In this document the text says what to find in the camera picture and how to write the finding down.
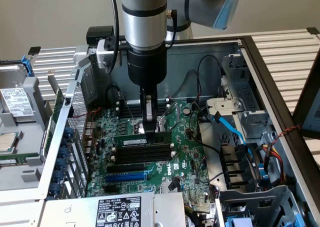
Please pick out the small silver heat sink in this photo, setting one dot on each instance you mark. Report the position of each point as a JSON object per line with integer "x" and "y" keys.
{"x": 166, "y": 187}

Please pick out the grey disk bay cage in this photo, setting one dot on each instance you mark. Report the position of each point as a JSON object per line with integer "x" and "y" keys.
{"x": 262, "y": 199}

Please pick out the silver disk bay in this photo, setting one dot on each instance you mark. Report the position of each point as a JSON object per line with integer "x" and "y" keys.
{"x": 246, "y": 92}

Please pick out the blue expansion slot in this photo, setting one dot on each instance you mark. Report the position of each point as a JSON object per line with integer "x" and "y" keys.
{"x": 125, "y": 178}

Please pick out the long black expansion slot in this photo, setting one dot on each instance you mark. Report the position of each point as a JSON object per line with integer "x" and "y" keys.
{"x": 125, "y": 168}

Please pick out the CPU socket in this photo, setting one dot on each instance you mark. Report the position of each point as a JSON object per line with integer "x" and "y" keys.
{"x": 138, "y": 129}

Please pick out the silver CPU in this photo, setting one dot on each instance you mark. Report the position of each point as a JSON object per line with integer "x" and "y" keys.
{"x": 7, "y": 142}

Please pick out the short black expansion slot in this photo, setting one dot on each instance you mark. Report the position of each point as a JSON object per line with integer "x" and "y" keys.
{"x": 110, "y": 189}

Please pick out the green RAM stick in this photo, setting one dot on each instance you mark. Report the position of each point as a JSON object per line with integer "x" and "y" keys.
{"x": 12, "y": 161}
{"x": 130, "y": 140}

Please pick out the silver socket cover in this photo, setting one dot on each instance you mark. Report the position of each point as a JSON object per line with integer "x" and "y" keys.
{"x": 177, "y": 112}

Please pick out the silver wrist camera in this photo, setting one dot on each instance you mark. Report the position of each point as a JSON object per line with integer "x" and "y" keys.
{"x": 103, "y": 53}

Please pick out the dark blue card clip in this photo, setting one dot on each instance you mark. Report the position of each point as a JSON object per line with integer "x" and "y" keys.
{"x": 61, "y": 164}
{"x": 54, "y": 189}
{"x": 63, "y": 152}
{"x": 58, "y": 176}
{"x": 68, "y": 133}

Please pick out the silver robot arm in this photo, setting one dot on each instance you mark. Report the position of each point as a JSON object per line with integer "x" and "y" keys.
{"x": 143, "y": 24}

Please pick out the blue plastic disk caddy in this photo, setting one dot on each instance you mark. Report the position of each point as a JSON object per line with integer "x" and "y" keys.
{"x": 238, "y": 222}

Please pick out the black plastic shroud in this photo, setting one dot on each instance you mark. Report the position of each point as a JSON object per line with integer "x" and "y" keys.
{"x": 235, "y": 162}

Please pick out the silver hard disk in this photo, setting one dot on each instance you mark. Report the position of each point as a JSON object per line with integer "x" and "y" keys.
{"x": 15, "y": 99}

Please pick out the silver power supply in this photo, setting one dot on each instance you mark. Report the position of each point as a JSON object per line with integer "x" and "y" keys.
{"x": 165, "y": 209}

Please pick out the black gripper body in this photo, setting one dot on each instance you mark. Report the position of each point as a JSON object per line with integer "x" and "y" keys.
{"x": 146, "y": 67}

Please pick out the black box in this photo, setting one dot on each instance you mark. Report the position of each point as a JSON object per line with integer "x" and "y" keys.
{"x": 97, "y": 33}

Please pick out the blue plastic disk bracket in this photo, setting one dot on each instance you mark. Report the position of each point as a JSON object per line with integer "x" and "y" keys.
{"x": 27, "y": 67}

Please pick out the green graphics card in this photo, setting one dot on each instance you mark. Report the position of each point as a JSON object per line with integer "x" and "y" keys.
{"x": 58, "y": 100}

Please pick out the black table clamp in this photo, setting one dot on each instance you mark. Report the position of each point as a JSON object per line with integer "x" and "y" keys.
{"x": 34, "y": 50}
{"x": 313, "y": 30}

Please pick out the open PC case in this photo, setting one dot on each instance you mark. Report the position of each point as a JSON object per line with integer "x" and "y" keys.
{"x": 190, "y": 82}

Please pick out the green motherboard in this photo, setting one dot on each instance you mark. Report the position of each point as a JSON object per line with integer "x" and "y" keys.
{"x": 185, "y": 142}

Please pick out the black board connector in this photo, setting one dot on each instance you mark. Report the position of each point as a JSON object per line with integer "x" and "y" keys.
{"x": 174, "y": 183}

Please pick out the silver bay bracket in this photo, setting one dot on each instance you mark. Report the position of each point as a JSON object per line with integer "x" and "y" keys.
{"x": 225, "y": 104}

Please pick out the coin cell battery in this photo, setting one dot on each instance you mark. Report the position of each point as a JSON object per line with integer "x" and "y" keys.
{"x": 186, "y": 110}

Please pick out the thin metal locking lever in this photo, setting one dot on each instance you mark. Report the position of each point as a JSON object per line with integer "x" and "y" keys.
{"x": 126, "y": 106}

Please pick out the silver rear port block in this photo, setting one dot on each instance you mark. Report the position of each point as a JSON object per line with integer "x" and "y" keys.
{"x": 90, "y": 127}
{"x": 88, "y": 139}
{"x": 87, "y": 149}

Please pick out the grey parts rack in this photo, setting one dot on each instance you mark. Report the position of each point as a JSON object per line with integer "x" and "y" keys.
{"x": 32, "y": 97}

